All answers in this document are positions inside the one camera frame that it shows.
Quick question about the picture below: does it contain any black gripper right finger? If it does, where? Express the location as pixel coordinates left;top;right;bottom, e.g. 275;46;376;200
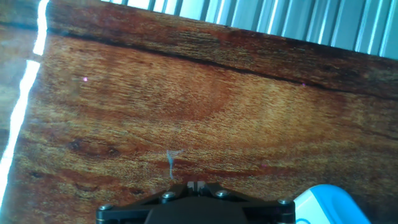
196;182;295;224

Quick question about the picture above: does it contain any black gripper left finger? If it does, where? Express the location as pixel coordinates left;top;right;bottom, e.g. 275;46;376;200
95;182;197;224

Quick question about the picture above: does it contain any blue and white desk lamp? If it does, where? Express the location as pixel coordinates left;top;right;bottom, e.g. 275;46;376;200
293;184;371;224

